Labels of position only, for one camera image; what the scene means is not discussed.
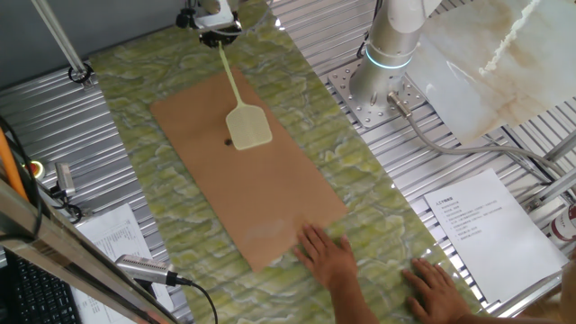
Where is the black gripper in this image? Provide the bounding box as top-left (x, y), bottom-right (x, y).
top-left (199, 24), bottom-right (243, 49)

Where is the light green plastic flyswatter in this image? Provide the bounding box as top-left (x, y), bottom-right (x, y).
top-left (217, 40), bottom-right (274, 152)

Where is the brown cardboard sheet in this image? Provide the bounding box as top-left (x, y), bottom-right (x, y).
top-left (148, 67), bottom-right (350, 274)

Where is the person left forearm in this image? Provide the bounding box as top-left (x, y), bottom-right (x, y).
top-left (326, 276), bottom-right (382, 324)

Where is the person left hand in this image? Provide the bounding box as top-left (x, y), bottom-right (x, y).
top-left (292, 223), bottom-right (359, 290)

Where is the person right hand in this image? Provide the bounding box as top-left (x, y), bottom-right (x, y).
top-left (401, 257), bottom-right (472, 324)

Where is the white paper dense print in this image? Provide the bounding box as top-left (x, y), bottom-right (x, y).
top-left (71, 202), bottom-right (176, 324)

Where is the red yellow emergency stop button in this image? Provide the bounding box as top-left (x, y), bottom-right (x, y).
top-left (22, 159), bottom-right (47, 181)

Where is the green marble pattern mat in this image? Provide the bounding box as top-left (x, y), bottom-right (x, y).
top-left (87, 0), bottom-right (496, 324)

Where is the orange tube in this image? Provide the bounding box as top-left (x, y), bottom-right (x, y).
top-left (0, 127), bottom-right (29, 202)

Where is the white marble pattern board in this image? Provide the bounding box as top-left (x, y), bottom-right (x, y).
top-left (404, 0), bottom-right (576, 146)

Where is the black computer keyboard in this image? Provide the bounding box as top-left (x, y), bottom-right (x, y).
top-left (4, 251), bottom-right (82, 324)

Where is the white paper short text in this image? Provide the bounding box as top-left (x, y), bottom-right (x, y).
top-left (423, 168), bottom-right (571, 305)

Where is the red white can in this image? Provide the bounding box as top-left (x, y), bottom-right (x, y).
top-left (549, 202), bottom-right (576, 244)

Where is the small black round camera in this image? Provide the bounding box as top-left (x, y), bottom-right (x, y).
top-left (175, 7), bottom-right (200, 30)

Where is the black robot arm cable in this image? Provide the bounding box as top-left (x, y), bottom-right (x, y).
top-left (357, 0), bottom-right (383, 60)

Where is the black cable loop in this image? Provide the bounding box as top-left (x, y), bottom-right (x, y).
top-left (67, 62), bottom-right (95, 86)

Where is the aluminium frame post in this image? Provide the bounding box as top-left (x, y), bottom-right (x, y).
top-left (30, 0), bottom-right (95, 89)

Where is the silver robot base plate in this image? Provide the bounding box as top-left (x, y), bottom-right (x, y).
top-left (327, 60), bottom-right (428, 131)

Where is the small silver camera on stand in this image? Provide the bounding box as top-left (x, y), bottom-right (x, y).
top-left (53, 161), bottom-right (77, 200)

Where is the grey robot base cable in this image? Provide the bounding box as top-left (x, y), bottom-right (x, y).
top-left (386, 91), bottom-right (576, 190)

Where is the black thick cable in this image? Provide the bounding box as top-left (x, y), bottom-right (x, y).
top-left (0, 115), bottom-right (44, 239)

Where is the black camera cable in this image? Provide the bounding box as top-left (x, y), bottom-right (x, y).
top-left (174, 274), bottom-right (221, 324)

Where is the aluminium frame beam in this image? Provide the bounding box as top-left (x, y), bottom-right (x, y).
top-left (0, 177), bottom-right (181, 324)

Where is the aluminium frame bar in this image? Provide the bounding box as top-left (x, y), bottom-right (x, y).
top-left (523, 168), bottom-right (576, 212)
top-left (542, 129), bottom-right (576, 164)

